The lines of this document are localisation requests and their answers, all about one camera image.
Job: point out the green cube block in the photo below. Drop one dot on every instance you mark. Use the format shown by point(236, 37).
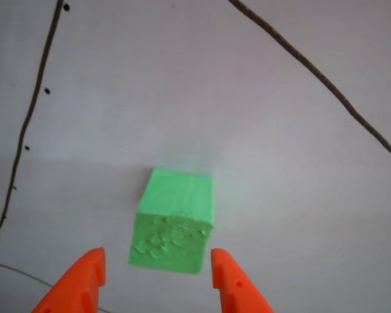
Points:
point(174, 225)

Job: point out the white paper sheet with lines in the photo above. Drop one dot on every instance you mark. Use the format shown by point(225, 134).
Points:
point(195, 98)

